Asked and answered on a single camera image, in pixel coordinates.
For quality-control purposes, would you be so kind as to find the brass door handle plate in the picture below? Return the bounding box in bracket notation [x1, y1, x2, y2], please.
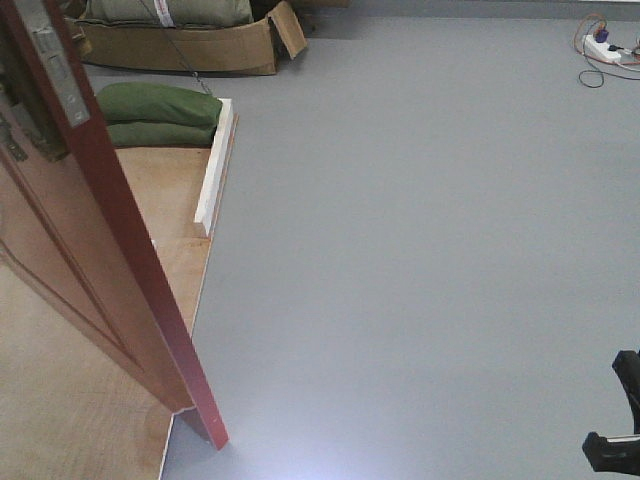
[0, 114, 28, 162]

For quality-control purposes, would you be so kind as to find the open flat cardboard box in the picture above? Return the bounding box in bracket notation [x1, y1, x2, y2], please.
[65, 1, 307, 75]

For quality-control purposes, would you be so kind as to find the far white edge batten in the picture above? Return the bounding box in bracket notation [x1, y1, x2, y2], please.
[193, 98, 236, 238]

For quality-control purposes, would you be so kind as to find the upper far green sandbag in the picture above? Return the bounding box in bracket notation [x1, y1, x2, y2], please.
[96, 82, 223, 127]

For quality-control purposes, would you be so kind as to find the lower far green sandbag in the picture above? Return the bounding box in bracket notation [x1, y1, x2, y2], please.
[107, 122, 217, 147]

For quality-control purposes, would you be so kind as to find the brown wooden door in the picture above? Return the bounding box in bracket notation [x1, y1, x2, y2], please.
[1, 1, 228, 448]

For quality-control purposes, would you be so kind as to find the steel lock faceplate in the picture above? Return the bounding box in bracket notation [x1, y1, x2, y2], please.
[16, 0, 90, 128]

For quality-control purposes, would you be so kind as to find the far steel guy wire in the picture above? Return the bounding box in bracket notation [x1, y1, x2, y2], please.
[137, 0, 217, 99]

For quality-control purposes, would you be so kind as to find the green sandbag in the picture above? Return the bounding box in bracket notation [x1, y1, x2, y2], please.
[107, 122, 217, 147]
[96, 82, 223, 127]

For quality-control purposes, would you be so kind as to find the large green woven sack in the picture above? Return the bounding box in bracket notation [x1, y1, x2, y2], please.
[85, 0, 254, 28]

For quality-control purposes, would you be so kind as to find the plywood base platform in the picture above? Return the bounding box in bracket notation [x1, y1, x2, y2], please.
[1, 146, 213, 479]

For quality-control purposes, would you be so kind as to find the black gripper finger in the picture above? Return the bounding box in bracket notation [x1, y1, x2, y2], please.
[612, 350, 639, 434]
[582, 432, 639, 473]

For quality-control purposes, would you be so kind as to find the black thin cable loop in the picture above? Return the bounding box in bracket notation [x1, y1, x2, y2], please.
[578, 54, 640, 90]

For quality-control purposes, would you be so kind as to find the purple plug adapter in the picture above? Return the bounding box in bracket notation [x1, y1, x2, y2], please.
[593, 28, 609, 43]

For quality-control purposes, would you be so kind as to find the white power strip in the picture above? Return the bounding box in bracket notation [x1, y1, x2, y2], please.
[582, 35, 639, 65]

